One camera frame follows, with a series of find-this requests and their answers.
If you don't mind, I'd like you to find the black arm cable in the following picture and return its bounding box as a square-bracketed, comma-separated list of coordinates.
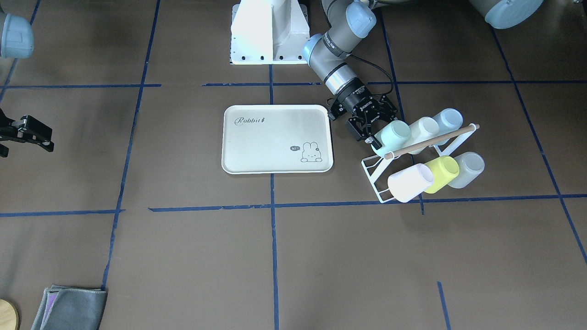
[349, 53, 395, 99]

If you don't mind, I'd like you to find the light blue cup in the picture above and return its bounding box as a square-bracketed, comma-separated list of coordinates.
[432, 107, 463, 136]

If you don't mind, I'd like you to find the pink cup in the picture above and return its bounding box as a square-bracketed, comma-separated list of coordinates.
[388, 164, 434, 203]

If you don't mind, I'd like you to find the white wire cup rack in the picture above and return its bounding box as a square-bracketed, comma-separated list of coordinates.
[361, 123, 480, 204]

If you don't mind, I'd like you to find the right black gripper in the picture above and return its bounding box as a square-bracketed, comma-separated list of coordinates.
[0, 109, 55, 152]

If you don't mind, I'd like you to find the grey translucent cup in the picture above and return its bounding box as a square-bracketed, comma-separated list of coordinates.
[448, 152, 486, 189]

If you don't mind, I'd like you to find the cream rabbit serving tray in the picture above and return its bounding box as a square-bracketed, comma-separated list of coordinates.
[222, 104, 334, 175]

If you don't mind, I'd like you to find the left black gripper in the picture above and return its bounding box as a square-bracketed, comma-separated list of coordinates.
[339, 81, 399, 150]

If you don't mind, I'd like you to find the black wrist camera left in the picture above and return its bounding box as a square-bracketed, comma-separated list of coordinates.
[327, 98, 347, 121]

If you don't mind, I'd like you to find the mint green cup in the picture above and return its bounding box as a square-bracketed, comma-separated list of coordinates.
[371, 121, 411, 157]

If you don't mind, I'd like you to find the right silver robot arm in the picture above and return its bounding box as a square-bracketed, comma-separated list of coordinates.
[0, 10, 55, 152]

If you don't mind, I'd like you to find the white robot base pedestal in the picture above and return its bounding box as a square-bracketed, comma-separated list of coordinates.
[229, 0, 310, 65]

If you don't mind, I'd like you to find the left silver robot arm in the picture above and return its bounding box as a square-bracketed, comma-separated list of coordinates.
[302, 0, 400, 150]

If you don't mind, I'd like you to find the yellow cup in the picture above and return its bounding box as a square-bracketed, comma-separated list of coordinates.
[424, 156, 460, 194]

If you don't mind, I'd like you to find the grey folded cloth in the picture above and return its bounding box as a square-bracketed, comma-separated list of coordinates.
[31, 285, 108, 330]

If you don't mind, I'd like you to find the wooden mug tree stand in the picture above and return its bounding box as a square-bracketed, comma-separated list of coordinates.
[0, 299, 20, 330]

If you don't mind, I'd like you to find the white cup on rack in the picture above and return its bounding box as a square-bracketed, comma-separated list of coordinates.
[404, 116, 440, 148]

